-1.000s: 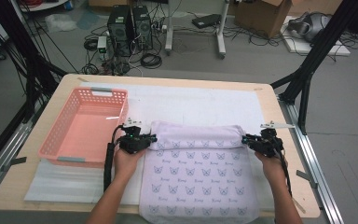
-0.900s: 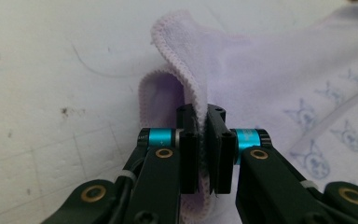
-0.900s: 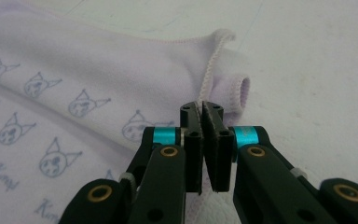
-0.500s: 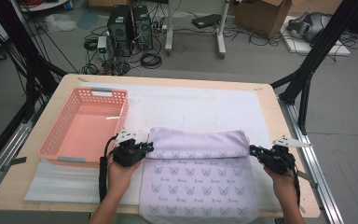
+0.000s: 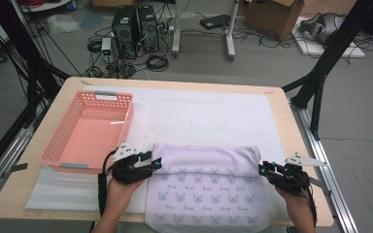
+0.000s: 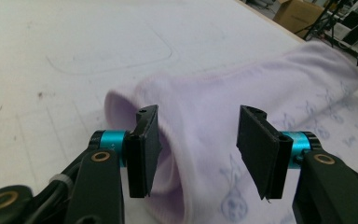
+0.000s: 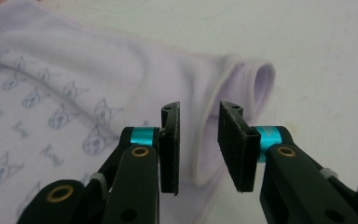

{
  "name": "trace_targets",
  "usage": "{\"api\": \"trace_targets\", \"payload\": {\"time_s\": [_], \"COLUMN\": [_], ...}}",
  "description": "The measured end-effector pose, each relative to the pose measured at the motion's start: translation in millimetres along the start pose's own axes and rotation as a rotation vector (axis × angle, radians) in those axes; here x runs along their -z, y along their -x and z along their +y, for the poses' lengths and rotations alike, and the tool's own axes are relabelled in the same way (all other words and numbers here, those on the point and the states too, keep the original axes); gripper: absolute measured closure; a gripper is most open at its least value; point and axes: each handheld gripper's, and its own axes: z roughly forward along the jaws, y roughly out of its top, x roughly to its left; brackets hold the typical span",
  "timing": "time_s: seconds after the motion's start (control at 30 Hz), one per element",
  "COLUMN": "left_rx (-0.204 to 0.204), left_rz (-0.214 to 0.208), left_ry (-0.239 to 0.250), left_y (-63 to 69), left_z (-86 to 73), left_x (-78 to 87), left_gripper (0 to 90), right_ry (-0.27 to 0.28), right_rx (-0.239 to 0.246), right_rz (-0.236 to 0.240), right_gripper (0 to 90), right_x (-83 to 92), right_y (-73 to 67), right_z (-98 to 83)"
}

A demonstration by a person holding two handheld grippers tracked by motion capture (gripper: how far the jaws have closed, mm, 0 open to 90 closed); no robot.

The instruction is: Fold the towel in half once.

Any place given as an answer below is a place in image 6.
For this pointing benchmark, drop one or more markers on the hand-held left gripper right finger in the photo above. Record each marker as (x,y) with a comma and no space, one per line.
(261,155)

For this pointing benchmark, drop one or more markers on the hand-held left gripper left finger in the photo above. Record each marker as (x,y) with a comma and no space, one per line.
(143,155)

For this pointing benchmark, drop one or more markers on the lilac printed towel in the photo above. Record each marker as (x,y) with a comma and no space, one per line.
(214,93)

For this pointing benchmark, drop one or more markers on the brown cardboard box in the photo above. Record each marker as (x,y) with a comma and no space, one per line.
(298,14)

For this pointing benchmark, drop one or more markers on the white grid mat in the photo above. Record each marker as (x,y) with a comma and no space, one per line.
(43,46)

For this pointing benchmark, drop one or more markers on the black metal frame post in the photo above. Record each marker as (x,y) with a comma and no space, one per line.
(321,20)

